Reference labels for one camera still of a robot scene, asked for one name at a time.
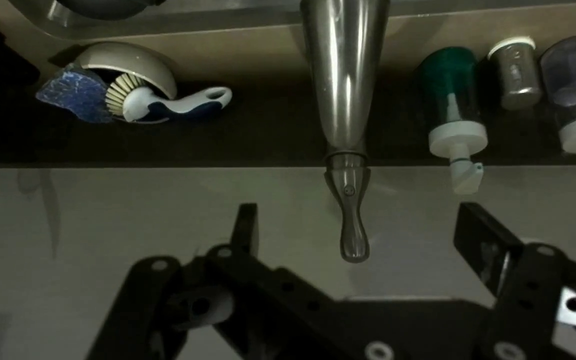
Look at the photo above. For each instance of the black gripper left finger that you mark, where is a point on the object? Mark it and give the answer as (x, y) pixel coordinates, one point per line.
(258, 313)

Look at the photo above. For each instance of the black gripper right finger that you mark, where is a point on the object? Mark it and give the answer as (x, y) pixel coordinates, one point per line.
(533, 282)

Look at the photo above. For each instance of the steel kitchen faucet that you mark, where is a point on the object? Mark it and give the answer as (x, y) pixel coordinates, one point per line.
(345, 41)

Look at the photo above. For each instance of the white blue dish brush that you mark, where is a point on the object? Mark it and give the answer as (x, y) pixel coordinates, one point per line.
(134, 100)

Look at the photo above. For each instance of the green soap dispenser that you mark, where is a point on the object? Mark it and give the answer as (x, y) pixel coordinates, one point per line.
(456, 132)

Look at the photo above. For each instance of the blue sponge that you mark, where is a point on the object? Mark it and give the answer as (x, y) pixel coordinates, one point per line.
(82, 93)

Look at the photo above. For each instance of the beige sponge dish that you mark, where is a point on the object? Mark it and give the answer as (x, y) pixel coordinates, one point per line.
(128, 59)

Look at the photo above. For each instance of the stainless steel sink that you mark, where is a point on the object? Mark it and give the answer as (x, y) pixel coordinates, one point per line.
(166, 16)

